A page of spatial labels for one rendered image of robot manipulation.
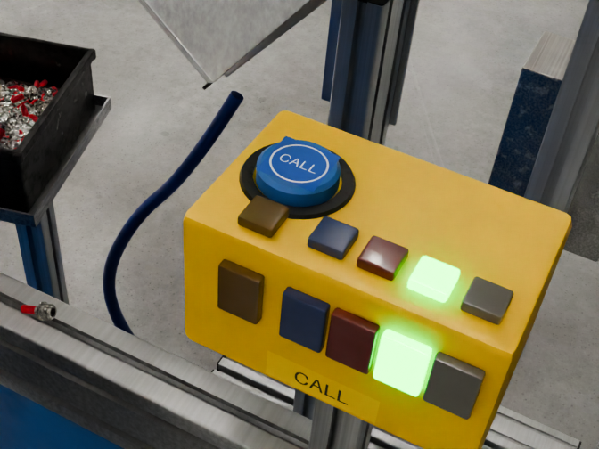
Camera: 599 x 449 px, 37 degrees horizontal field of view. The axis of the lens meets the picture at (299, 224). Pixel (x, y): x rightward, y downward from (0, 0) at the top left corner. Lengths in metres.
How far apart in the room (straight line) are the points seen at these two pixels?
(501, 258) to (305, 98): 1.95
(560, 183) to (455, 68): 1.63
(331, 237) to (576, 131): 0.54
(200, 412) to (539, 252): 0.27
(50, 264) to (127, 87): 1.45
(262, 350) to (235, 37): 0.37
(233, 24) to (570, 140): 0.37
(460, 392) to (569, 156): 0.56
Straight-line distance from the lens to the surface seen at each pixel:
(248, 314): 0.42
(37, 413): 0.76
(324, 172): 0.42
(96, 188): 2.06
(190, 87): 2.36
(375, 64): 0.94
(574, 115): 0.91
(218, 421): 0.59
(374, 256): 0.39
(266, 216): 0.40
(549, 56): 1.02
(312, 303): 0.39
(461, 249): 0.41
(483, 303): 0.38
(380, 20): 0.91
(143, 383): 0.61
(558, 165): 0.94
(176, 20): 0.75
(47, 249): 0.93
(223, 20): 0.75
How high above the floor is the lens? 1.35
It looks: 43 degrees down
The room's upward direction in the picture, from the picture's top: 6 degrees clockwise
